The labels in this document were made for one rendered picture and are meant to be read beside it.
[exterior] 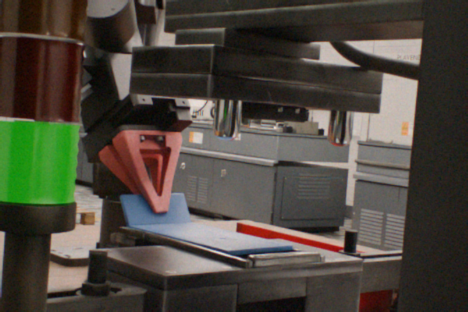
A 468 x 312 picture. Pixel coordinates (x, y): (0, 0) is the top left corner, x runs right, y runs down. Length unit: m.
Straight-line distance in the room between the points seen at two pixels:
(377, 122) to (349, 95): 6.01
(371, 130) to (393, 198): 0.61
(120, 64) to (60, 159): 0.42
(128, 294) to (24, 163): 0.20
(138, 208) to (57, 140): 0.39
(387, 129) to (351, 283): 5.91
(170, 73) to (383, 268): 0.29
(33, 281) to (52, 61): 0.09
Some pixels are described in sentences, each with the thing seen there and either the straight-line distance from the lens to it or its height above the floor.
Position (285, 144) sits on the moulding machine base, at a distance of 7.57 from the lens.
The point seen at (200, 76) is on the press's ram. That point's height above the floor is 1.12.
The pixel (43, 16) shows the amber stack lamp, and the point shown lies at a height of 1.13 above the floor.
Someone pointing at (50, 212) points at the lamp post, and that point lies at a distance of 0.35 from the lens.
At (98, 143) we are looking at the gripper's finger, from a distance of 0.77.
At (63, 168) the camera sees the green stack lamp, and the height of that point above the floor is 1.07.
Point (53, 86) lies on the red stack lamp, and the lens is 0.35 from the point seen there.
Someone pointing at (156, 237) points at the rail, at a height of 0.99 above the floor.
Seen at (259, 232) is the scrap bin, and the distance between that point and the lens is 0.99.
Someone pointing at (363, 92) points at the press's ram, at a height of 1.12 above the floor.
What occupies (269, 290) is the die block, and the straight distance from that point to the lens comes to 0.60.
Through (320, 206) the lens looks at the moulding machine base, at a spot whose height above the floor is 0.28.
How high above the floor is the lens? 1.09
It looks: 3 degrees down
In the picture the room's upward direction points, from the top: 5 degrees clockwise
